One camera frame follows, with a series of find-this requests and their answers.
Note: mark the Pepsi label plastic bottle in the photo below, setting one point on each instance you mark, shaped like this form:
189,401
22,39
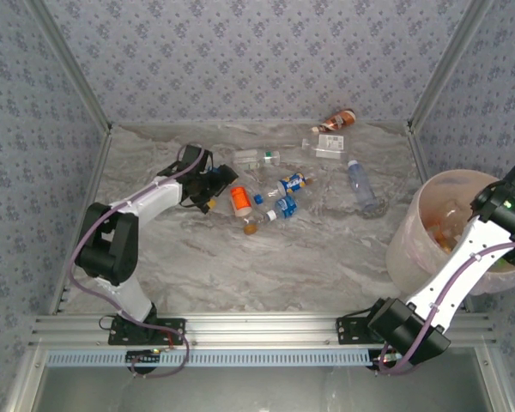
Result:
292,184

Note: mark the blue cap clear bottle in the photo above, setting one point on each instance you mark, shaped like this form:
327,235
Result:
258,198

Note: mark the pale blue tinted bottle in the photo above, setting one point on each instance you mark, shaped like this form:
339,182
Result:
361,184

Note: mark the brown cap clear bottle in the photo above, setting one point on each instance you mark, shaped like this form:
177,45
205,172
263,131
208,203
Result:
251,229

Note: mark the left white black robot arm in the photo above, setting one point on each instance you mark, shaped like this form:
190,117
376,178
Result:
154,197

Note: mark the left small control board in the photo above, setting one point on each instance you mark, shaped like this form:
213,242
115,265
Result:
143,357

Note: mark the grey metal panel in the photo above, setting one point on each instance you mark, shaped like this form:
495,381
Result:
262,390

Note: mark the aluminium frame post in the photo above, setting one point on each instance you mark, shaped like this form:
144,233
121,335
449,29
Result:
446,64
72,64

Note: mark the orange label plastic bottle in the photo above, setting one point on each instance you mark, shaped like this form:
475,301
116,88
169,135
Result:
240,198

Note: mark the aluminium frame leg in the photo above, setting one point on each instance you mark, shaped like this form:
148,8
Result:
26,382
493,382

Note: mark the right small control board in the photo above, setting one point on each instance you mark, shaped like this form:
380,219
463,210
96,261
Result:
388,358

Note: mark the green white label clear bottle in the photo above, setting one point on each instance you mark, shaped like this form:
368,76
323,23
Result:
257,159

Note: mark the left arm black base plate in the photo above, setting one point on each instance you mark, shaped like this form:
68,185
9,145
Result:
171,330

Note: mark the blue label water bottle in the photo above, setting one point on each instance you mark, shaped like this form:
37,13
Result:
286,207

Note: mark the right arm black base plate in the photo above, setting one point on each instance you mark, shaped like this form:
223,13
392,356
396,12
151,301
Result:
352,332

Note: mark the aluminium extrusion mounting rail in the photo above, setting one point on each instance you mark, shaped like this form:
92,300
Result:
262,330

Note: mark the square clear white-label bottle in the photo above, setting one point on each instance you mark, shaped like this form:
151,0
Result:
330,143

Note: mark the small control board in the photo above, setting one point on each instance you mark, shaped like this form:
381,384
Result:
143,357
388,358

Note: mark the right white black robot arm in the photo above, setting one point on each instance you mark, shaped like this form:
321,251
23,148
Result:
459,253

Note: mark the brown label drink bottle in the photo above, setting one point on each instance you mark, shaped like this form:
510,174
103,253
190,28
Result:
339,119

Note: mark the gold red energy drink bottle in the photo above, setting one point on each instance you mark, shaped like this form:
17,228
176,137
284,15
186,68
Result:
445,241

